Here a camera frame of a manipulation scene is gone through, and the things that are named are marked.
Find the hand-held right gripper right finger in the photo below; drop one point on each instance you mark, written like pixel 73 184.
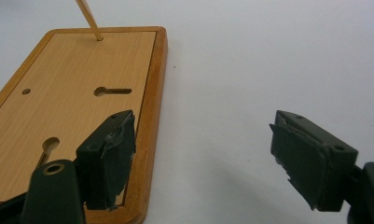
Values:
pixel 312 161

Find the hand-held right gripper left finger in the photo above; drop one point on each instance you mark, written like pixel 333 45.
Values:
pixel 107 161

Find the wooden picture frame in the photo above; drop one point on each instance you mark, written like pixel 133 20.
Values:
pixel 82 68

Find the thin wooden dowel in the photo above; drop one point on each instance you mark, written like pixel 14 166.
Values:
pixel 90 20

